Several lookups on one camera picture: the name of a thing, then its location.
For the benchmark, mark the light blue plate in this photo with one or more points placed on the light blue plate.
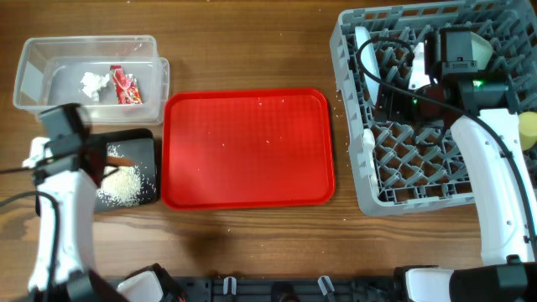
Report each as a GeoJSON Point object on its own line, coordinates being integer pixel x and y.
{"type": "Point", "coordinates": [369, 60]}

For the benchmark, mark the yellow cup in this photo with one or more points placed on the yellow cup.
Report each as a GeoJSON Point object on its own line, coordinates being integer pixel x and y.
{"type": "Point", "coordinates": [528, 129]}

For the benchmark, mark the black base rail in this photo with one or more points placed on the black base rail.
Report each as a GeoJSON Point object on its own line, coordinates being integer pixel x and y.
{"type": "Point", "coordinates": [319, 289]}

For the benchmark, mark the crumpled white tissue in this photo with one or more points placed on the crumpled white tissue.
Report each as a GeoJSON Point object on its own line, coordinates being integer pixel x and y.
{"type": "Point", "coordinates": [93, 84]}

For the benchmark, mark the light blue bowl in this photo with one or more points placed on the light blue bowl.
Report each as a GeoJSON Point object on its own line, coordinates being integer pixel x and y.
{"type": "Point", "coordinates": [418, 77]}

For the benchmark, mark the red snack wrapper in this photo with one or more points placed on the red snack wrapper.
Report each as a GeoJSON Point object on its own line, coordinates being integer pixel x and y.
{"type": "Point", "coordinates": [126, 86]}

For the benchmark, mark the green bowl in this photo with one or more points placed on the green bowl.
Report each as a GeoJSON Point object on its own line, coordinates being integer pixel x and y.
{"type": "Point", "coordinates": [481, 51]}

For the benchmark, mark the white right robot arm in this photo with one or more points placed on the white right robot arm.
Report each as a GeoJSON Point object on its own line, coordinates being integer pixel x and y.
{"type": "Point", "coordinates": [479, 107]}

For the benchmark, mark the pile of rice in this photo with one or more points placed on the pile of rice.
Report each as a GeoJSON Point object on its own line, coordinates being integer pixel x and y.
{"type": "Point", "coordinates": [121, 182]}

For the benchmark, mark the white plastic spoon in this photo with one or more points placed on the white plastic spoon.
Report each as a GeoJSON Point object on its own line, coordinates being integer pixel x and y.
{"type": "Point", "coordinates": [369, 142]}

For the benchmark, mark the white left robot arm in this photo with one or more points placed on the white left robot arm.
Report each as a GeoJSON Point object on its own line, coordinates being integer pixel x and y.
{"type": "Point", "coordinates": [66, 181]}

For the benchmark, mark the black waste tray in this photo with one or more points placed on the black waste tray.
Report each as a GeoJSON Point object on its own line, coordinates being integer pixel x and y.
{"type": "Point", "coordinates": [142, 147]}

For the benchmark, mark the grey dishwasher rack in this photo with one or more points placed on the grey dishwasher rack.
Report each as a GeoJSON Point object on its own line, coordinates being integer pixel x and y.
{"type": "Point", "coordinates": [421, 169]}

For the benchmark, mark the orange carrot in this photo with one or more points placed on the orange carrot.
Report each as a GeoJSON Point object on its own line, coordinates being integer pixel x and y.
{"type": "Point", "coordinates": [118, 162]}

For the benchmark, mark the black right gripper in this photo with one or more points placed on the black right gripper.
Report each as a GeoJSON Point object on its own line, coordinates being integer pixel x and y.
{"type": "Point", "coordinates": [389, 105]}

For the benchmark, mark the clear plastic bin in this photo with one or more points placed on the clear plastic bin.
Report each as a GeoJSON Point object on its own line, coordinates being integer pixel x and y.
{"type": "Point", "coordinates": [50, 70]}

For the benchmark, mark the red serving tray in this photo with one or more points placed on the red serving tray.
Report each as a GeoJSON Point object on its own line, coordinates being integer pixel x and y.
{"type": "Point", "coordinates": [241, 149]}

